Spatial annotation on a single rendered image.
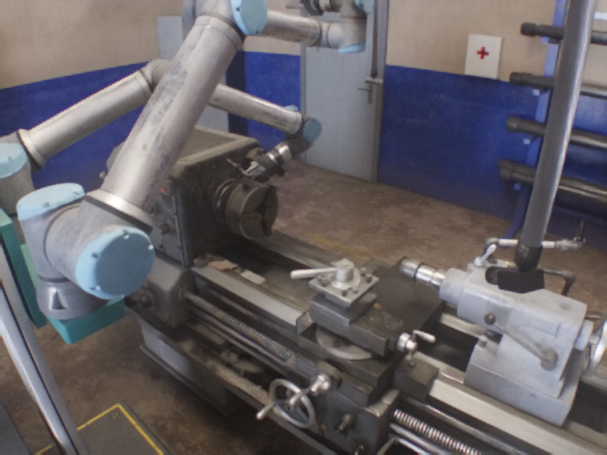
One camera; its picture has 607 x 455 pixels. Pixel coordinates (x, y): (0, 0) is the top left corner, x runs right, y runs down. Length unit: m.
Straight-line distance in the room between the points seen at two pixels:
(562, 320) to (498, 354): 0.23
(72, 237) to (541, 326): 1.25
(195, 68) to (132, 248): 0.38
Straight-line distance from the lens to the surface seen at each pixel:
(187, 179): 1.90
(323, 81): 5.28
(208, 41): 0.98
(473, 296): 1.46
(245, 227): 1.92
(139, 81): 1.62
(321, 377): 1.44
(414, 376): 1.51
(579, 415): 1.81
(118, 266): 0.86
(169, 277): 2.11
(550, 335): 1.45
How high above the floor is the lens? 1.96
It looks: 28 degrees down
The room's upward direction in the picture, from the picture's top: straight up
